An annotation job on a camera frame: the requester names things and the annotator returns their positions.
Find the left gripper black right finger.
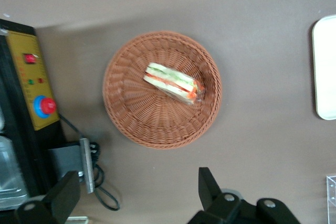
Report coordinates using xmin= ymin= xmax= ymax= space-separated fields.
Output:
xmin=187 ymin=167 xmax=257 ymax=224

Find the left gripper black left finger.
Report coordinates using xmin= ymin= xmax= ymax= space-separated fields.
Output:
xmin=15 ymin=170 xmax=81 ymax=224

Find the triangle sandwich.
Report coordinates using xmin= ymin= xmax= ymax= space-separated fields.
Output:
xmin=143 ymin=62 xmax=205 ymax=105

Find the brown round wicker basket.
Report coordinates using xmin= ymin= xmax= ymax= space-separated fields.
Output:
xmin=102 ymin=30 xmax=223 ymax=150

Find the cream plastic tray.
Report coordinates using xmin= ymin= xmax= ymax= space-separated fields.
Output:
xmin=311 ymin=15 xmax=336 ymax=121

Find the silver metal machine pan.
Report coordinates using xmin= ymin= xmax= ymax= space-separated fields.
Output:
xmin=0 ymin=135 xmax=29 ymax=211

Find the black machine housing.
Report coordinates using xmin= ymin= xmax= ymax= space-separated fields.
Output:
xmin=0 ymin=18 xmax=66 ymax=211

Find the red emergency stop button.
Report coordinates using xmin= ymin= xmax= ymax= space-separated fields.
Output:
xmin=33 ymin=95 xmax=57 ymax=119

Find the clear acrylic bottle rack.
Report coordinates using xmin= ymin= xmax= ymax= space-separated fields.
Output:
xmin=325 ymin=173 xmax=336 ymax=224

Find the yellow control panel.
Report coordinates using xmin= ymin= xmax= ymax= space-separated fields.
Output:
xmin=5 ymin=30 xmax=60 ymax=131

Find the grey metal bracket box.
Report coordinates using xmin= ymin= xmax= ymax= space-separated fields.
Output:
xmin=47 ymin=137 xmax=96 ymax=195

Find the black power cable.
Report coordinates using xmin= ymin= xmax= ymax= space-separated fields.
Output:
xmin=59 ymin=113 xmax=121 ymax=211

